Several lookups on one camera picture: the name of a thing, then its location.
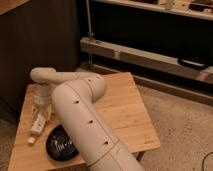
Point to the black handle on rail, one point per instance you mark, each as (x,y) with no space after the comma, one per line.
(192,65)

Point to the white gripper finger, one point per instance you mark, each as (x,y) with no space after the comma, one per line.
(34,113)
(49,111)

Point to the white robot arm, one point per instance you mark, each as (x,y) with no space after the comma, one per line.
(73,100)

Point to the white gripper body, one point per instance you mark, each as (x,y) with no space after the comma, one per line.
(41,101)

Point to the black ceramic bowl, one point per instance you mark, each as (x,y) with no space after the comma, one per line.
(59,145)

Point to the wooden table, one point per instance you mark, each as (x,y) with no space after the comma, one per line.
(121,107)

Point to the long metal rail beam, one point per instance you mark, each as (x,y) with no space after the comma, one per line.
(144,59)

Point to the vertical metal pole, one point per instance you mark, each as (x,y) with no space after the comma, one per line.
(90,30)

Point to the wooden wall shelf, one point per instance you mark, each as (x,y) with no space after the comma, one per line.
(178,7)

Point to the white plastic bottle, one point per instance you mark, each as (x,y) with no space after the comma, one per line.
(38,125)

